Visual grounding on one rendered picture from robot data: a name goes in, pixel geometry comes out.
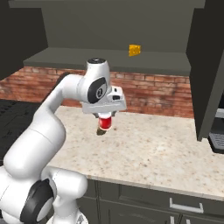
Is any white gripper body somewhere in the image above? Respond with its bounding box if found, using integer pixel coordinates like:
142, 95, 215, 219
80, 94, 128, 115

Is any yellow cheese wedge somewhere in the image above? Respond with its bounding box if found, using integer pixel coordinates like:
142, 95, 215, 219
128, 44, 142, 58

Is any narrow dark grey drawer front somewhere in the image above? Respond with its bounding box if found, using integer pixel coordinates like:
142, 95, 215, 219
84, 178, 99, 200

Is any dark grey cabinet door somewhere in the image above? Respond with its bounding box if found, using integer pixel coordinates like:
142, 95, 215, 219
185, 0, 224, 142
0, 0, 49, 81

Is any dark grey cupboard door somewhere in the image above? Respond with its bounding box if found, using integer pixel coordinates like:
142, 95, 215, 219
99, 199, 177, 224

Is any dark grey appliance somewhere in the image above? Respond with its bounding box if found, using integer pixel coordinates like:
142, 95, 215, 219
207, 98, 224, 155

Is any dark grey open wall cabinet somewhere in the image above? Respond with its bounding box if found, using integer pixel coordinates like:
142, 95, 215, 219
8, 0, 207, 77

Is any silver drawer handle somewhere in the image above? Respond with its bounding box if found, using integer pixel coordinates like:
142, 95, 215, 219
169, 197, 205, 214

